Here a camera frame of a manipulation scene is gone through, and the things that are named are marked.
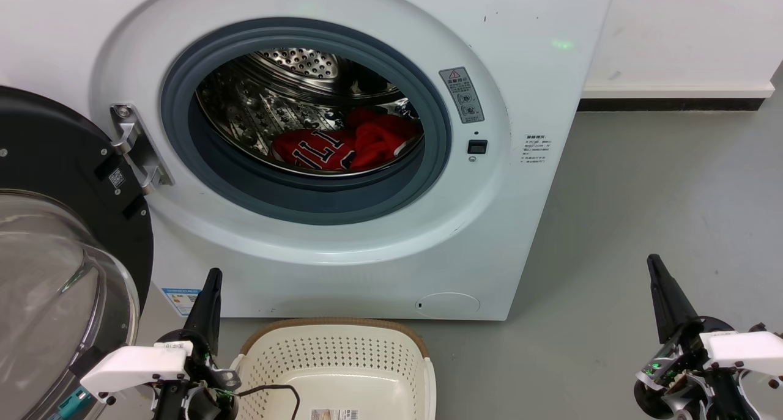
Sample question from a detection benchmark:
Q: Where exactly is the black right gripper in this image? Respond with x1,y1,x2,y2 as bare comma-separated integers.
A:
633,254,765,420

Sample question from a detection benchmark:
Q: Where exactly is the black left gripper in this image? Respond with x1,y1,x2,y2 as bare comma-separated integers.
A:
153,268,240,420

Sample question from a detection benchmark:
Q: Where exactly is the red basketball jersey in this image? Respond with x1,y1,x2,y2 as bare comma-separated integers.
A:
269,107,424,174

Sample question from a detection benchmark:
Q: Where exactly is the cream perforated laundry basket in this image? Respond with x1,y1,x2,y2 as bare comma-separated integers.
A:
231,318,437,420

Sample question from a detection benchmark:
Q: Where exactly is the stainless steel washing machine drum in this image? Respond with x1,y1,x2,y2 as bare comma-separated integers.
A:
196,47,425,177

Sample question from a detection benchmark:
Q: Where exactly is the black washer door with glass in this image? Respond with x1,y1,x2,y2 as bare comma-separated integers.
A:
0,85,154,420

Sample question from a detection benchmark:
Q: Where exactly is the blue energy label sticker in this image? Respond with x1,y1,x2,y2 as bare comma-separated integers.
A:
161,287,202,317

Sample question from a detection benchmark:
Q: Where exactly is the grey rubber door gasket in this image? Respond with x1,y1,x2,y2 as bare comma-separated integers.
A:
160,18,453,226

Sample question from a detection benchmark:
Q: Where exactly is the teal connector piece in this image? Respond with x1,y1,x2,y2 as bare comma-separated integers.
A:
58,386,94,420

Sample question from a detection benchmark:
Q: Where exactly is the white front-load washing machine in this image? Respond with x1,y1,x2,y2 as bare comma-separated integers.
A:
0,0,615,321

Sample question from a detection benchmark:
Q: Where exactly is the black baseboard strip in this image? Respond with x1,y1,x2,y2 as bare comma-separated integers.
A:
578,98,765,112

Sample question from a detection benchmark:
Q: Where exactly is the small printed text sticker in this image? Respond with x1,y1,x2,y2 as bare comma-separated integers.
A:
521,134,550,165

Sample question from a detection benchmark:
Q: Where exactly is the round white filter cover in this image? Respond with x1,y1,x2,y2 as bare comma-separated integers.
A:
415,292,481,319

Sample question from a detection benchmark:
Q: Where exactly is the grey warning label sticker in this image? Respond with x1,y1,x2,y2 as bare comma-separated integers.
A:
439,67,485,125

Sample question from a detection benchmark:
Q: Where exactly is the thin black cable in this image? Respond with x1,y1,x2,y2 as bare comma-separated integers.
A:
236,385,300,420

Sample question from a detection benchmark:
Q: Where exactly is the silver door hinge bracket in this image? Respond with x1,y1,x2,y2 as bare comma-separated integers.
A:
110,103,174,194

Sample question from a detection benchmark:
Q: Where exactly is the white wall ledge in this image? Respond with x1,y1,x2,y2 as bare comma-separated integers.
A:
581,81,775,100

